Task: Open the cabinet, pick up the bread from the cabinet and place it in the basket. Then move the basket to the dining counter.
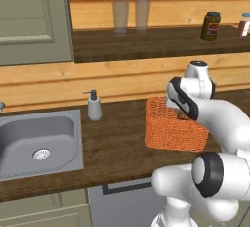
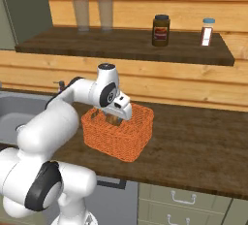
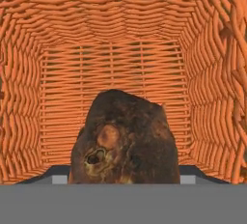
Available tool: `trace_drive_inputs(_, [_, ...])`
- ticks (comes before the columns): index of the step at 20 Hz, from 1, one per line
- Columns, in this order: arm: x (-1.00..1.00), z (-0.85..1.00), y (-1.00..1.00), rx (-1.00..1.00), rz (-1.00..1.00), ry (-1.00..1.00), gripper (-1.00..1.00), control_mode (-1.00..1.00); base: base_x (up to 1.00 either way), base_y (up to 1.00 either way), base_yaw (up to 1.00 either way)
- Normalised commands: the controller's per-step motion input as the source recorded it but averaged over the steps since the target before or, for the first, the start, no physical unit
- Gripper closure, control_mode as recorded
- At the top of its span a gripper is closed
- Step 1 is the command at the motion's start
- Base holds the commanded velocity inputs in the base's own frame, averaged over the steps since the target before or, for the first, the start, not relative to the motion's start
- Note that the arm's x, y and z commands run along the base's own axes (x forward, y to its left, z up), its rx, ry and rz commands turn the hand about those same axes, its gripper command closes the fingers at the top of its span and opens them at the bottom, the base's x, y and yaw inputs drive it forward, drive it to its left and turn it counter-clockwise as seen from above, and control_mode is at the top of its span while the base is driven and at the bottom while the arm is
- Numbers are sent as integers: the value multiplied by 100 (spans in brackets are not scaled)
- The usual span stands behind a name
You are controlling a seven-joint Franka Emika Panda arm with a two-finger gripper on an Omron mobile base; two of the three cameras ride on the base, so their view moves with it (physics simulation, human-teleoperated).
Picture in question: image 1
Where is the grey soap dispenser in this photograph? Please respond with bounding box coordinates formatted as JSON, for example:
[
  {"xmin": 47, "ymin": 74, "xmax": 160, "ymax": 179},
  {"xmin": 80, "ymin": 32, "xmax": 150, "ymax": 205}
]
[{"xmin": 82, "ymin": 89, "xmax": 103, "ymax": 122}]

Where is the dark dishwasher handle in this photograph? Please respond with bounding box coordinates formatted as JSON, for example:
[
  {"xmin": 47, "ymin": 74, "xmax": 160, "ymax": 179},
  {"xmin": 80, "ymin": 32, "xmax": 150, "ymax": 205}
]
[{"xmin": 102, "ymin": 181, "xmax": 154, "ymax": 196}]

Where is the grey-green wall cabinet door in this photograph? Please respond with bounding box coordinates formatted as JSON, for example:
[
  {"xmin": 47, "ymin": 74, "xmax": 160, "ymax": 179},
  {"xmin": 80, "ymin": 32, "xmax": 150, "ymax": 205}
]
[{"xmin": 0, "ymin": 0, "xmax": 75, "ymax": 67}]

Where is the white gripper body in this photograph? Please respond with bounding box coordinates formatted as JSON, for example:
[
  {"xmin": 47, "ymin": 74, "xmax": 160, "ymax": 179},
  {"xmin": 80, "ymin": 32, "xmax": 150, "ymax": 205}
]
[{"xmin": 166, "ymin": 97, "xmax": 180, "ymax": 110}]

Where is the clear drinking glass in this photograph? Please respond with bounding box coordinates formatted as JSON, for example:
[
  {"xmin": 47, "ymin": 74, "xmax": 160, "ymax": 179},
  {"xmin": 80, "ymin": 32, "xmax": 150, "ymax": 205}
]
[
  {"xmin": 134, "ymin": 0, "xmax": 152, "ymax": 32},
  {"xmin": 111, "ymin": 0, "xmax": 130, "ymax": 35}
]

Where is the orange woven basket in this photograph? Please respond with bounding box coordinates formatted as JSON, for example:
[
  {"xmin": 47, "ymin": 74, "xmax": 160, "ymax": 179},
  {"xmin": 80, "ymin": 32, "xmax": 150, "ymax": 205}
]
[{"xmin": 144, "ymin": 96, "xmax": 210, "ymax": 153}]

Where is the grey dishwasher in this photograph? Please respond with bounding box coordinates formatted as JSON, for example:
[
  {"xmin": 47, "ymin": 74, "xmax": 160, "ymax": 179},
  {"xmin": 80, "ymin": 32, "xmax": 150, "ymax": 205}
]
[{"xmin": 87, "ymin": 176, "xmax": 170, "ymax": 227}]

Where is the dark jar with red label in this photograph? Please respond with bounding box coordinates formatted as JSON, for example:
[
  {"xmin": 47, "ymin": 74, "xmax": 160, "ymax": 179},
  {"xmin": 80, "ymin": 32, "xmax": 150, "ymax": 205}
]
[{"xmin": 200, "ymin": 11, "xmax": 222, "ymax": 42}]

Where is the dark wooden wall shelf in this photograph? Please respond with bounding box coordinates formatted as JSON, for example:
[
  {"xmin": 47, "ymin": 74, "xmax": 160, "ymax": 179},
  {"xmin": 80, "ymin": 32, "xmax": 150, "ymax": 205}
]
[{"xmin": 71, "ymin": 24, "xmax": 250, "ymax": 64}]

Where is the grey steel sink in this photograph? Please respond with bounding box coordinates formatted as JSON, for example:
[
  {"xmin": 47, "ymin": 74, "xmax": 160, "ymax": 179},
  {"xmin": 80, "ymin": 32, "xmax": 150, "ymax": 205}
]
[{"xmin": 0, "ymin": 108, "xmax": 84, "ymax": 182}]

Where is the grey-green base cabinet front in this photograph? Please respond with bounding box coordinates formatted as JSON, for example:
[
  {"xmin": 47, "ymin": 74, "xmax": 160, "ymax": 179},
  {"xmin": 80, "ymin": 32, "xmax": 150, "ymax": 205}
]
[{"xmin": 0, "ymin": 188, "xmax": 93, "ymax": 227}]

